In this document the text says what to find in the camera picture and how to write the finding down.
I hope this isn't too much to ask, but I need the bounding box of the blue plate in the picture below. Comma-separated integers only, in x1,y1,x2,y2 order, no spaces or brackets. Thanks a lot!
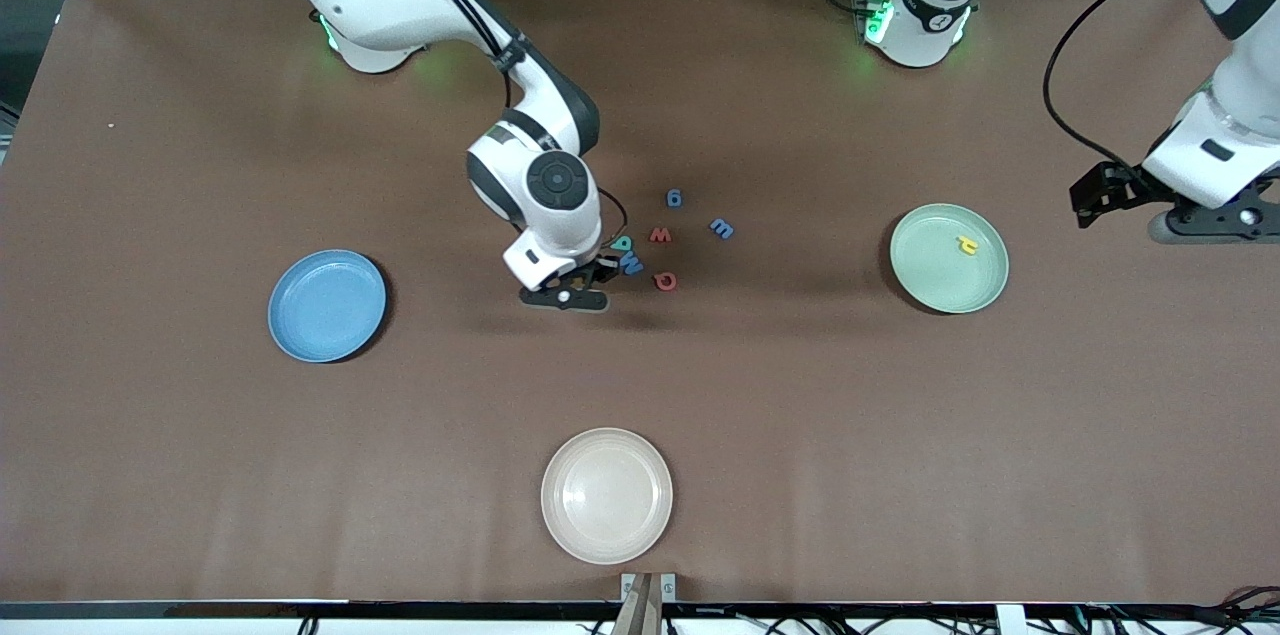
268,249,388,363

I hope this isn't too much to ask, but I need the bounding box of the tan wooden post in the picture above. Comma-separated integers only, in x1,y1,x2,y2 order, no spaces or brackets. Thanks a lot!
612,575,663,635

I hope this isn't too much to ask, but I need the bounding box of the beige plate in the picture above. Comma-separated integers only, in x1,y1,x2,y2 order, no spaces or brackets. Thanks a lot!
541,428,674,566

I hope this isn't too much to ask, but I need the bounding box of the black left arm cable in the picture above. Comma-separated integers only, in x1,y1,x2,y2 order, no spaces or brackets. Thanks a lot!
1042,0,1201,179

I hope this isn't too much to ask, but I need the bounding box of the green plate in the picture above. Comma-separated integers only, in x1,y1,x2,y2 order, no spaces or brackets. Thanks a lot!
890,203,1010,315

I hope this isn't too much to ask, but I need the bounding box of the grey metal mounting bracket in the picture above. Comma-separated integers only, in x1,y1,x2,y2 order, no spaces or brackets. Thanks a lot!
620,573,677,604

